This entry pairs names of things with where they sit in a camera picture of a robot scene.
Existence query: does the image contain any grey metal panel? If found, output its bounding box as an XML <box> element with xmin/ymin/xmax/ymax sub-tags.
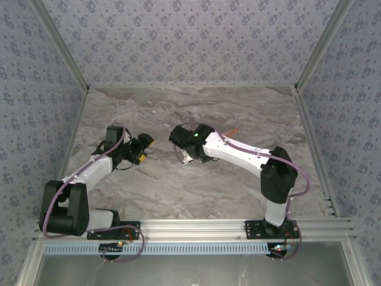
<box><xmin>37</xmin><ymin>254</ymin><xmax>354</xmax><ymax>286</ymax></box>

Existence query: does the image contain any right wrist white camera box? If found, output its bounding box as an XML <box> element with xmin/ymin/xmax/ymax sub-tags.
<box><xmin>180</xmin><ymin>150</ymin><xmax>195</xmax><ymax>166</ymax></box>

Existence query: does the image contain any left gripper thin black cable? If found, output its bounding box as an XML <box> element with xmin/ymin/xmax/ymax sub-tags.
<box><xmin>114</xmin><ymin>157</ymin><xmax>136</xmax><ymax>172</ymax></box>

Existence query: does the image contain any aluminium table side rail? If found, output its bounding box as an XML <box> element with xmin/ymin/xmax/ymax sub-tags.
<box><xmin>46</xmin><ymin>89</ymin><xmax>90</xmax><ymax>220</ymax></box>
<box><xmin>292</xmin><ymin>86</ymin><xmax>341</xmax><ymax>217</ymax></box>

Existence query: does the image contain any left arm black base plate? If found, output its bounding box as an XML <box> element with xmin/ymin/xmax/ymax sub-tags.
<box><xmin>86</xmin><ymin>220</ymin><xmax>141</xmax><ymax>241</ymax></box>

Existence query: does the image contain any aluminium mounting rail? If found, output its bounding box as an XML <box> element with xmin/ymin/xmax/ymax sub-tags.
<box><xmin>32</xmin><ymin>217</ymin><xmax>357</xmax><ymax>241</ymax></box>

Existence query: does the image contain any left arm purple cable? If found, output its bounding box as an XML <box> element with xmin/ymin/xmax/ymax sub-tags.
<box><xmin>39</xmin><ymin>123</ymin><xmax>146</xmax><ymax>263</ymax></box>

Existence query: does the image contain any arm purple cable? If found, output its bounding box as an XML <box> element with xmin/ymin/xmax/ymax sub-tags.
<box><xmin>174</xmin><ymin>122</ymin><xmax>313</xmax><ymax>262</ymax></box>
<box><xmin>39</xmin><ymin>123</ymin><xmax>146</xmax><ymax>263</ymax></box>

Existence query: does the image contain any black adapter bracket with LED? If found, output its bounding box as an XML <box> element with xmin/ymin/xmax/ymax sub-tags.
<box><xmin>99</xmin><ymin>242</ymin><xmax>125</xmax><ymax>259</ymax></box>
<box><xmin>268</xmin><ymin>242</ymin><xmax>290</xmax><ymax>259</ymax></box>

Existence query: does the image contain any slotted grey cable duct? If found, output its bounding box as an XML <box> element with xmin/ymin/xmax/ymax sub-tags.
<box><xmin>43</xmin><ymin>241</ymin><xmax>273</xmax><ymax>256</ymax></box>

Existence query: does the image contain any aluminium frame post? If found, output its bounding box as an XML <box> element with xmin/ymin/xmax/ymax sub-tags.
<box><xmin>293</xmin><ymin>0</ymin><xmax>355</xmax><ymax>92</ymax></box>
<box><xmin>31</xmin><ymin>0</ymin><xmax>90</xmax><ymax>92</ymax></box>

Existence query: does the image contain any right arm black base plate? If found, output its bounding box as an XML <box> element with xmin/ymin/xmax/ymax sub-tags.
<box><xmin>244</xmin><ymin>219</ymin><xmax>300</xmax><ymax>241</ymax></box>

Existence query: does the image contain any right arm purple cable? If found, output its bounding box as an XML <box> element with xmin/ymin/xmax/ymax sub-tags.
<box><xmin>174</xmin><ymin>122</ymin><xmax>313</xmax><ymax>262</ymax></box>

